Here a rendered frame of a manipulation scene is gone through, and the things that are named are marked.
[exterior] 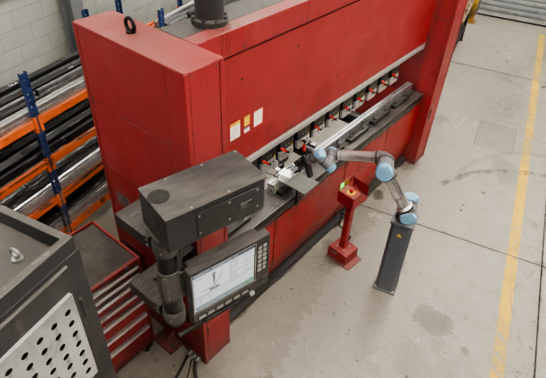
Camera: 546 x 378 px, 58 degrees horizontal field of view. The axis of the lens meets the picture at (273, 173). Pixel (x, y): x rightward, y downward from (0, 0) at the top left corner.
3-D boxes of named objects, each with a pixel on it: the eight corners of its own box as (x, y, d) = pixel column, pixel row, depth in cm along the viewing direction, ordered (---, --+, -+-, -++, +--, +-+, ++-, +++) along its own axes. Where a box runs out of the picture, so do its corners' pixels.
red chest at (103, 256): (100, 401, 328) (67, 310, 266) (58, 356, 352) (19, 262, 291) (158, 350, 359) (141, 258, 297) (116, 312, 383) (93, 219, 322)
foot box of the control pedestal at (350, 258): (348, 271, 426) (349, 262, 419) (326, 254, 440) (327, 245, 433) (361, 259, 438) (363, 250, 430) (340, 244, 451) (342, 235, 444)
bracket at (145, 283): (159, 315, 249) (158, 307, 245) (130, 290, 261) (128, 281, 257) (215, 271, 274) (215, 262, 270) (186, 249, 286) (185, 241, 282)
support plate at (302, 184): (305, 195, 352) (305, 194, 351) (276, 180, 364) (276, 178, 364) (318, 183, 363) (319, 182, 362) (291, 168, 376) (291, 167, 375)
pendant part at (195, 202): (179, 347, 240) (162, 222, 188) (156, 313, 255) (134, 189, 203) (262, 297, 266) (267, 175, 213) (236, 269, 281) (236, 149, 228)
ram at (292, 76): (202, 194, 294) (195, 73, 245) (192, 189, 298) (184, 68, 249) (424, 48, 481) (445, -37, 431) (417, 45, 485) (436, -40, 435)
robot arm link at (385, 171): (420, 211, 354) (390, 153, 331) (419, 225, 342) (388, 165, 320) (404, 215, 360) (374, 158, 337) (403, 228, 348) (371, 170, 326)
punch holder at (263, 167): (262, 175, 339) (262, 155, 328) (252, 169, 343) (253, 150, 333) (275, 165, 348) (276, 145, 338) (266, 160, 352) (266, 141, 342)
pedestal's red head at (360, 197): (351, 210, 390) (354, 193, 379) (336, 201, 398) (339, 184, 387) (366, 200, 401) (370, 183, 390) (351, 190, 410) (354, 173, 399)
